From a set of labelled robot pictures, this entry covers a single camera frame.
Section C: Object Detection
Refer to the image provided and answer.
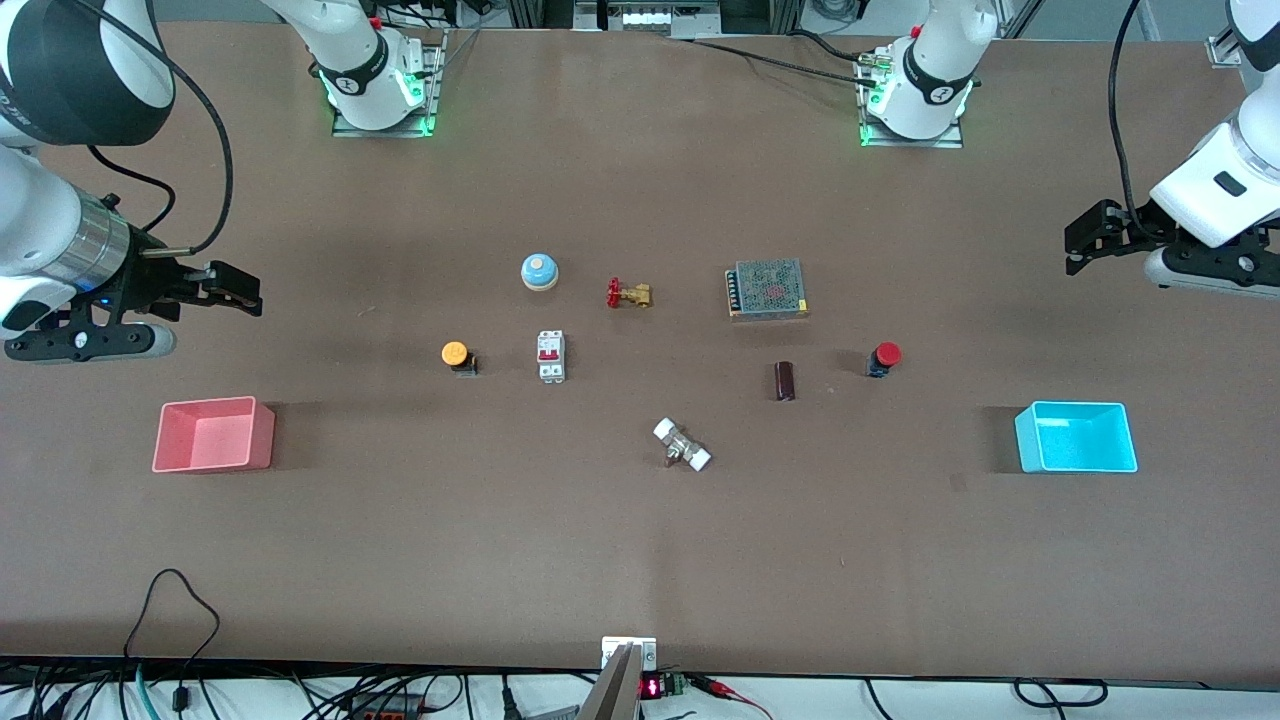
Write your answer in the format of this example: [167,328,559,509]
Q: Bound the pink plastic bin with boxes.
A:
[152,396,276,474]

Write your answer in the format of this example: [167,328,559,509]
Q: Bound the light blue plastic bin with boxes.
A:
[1014,401,1139,474]

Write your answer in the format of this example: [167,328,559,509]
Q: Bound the metal mesh power supply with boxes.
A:
[725,258,809,321]

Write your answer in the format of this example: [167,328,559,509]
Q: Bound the metal fitting white end caps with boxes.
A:
[652,417,713,473]

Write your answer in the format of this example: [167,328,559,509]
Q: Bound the grey metal bar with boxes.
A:
[578,643,643,720]

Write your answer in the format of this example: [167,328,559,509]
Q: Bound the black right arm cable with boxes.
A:
[88,0,234,256]

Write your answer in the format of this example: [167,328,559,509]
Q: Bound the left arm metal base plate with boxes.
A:
[858,45,966,149]

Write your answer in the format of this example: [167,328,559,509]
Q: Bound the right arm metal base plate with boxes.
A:
[332,30,447,138]

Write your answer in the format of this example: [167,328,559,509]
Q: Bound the black looped table cable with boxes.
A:
[124,568,222,681]

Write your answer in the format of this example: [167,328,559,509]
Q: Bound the long black base cable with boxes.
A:
[665,28,881,86]

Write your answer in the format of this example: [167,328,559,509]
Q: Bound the black coiled floor cable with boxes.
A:
[1014,677,1108,710]

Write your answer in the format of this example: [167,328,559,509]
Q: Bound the white metal bracket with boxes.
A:
[601,636,658,673]

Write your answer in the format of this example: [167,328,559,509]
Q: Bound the red clip lead wire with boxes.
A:
[690,675,773,720]

